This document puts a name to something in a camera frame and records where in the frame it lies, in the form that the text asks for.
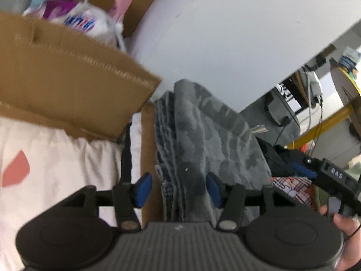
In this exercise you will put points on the grey camouflage pants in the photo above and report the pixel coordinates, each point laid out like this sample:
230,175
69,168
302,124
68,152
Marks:
214,135

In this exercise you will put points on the cream bear print blanket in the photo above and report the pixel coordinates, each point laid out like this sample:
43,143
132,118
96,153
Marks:
56,175

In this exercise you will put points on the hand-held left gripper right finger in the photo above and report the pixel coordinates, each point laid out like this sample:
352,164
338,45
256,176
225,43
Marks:
213,189

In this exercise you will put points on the black folded garment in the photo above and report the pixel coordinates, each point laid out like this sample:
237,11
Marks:
127,158

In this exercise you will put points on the white folded garment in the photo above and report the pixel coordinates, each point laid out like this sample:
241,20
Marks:
136,135

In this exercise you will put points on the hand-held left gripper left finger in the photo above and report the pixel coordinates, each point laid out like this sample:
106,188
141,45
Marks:
143,189

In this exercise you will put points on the flat brown cardboard sheet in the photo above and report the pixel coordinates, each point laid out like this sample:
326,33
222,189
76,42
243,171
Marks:
70,76

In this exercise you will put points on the yellow metal bar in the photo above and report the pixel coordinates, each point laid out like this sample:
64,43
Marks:
321,127

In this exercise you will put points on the pink bottle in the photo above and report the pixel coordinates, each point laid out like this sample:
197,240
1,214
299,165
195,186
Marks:
122,4

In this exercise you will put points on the round board with yellow rim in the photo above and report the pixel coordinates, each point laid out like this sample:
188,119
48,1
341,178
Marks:
342,82

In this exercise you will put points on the brown folded garment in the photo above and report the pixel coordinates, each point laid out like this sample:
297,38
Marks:
148,146

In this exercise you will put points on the person's right hand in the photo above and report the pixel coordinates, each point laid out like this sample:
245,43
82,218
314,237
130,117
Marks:
351,242

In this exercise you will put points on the purple and white detergent bag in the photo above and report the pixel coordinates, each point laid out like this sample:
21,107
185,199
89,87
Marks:
81,19

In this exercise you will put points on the white power adapter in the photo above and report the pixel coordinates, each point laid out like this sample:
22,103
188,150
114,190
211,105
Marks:
314,86

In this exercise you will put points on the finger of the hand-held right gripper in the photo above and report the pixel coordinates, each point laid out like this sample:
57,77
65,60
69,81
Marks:
303,170

